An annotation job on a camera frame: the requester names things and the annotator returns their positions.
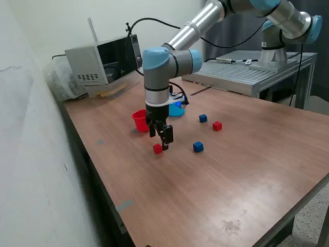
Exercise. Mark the dark tape strip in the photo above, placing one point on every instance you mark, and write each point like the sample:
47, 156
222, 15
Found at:
200, 90

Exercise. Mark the red cube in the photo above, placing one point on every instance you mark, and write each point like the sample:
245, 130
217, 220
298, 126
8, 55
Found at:
217, 126
156, 149

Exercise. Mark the silver microwave oven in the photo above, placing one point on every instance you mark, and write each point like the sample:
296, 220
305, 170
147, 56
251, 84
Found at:
84, 64

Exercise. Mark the aluminium robot mounting table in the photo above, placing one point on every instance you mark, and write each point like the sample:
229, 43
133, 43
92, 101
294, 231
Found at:
231, 74

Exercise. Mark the blue plastic cup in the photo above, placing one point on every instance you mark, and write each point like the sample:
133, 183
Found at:
177, 112

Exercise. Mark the red plastic cup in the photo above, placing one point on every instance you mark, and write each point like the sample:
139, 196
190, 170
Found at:
140, 122

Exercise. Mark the long grey tape strip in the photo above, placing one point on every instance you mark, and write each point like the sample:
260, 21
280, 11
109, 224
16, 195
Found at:
124, 205

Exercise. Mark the black camera mount stud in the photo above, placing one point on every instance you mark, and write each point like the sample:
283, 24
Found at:
127, 27

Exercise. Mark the clear plastic bag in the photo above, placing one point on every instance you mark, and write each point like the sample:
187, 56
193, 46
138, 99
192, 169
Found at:
60, 82

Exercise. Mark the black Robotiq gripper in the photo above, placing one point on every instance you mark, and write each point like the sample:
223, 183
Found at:
156, 113

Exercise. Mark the grey-blue tape patch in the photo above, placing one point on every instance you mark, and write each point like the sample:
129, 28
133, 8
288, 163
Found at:
100, 141

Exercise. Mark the silver blue UR5e robot arm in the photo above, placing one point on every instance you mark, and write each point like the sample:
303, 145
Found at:
156, 77

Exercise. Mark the clear acrylic stand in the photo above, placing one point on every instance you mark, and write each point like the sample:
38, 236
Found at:
129, 83

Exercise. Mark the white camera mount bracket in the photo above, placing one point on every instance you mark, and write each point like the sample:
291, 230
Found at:
159, 104

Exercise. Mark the blue cube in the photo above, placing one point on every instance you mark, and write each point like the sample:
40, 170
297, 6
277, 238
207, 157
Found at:
203, 118
198, 147

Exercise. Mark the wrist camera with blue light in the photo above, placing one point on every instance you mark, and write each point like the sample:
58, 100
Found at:
178, 103

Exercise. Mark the wooden sticks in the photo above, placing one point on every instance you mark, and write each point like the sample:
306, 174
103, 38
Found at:
113, 90

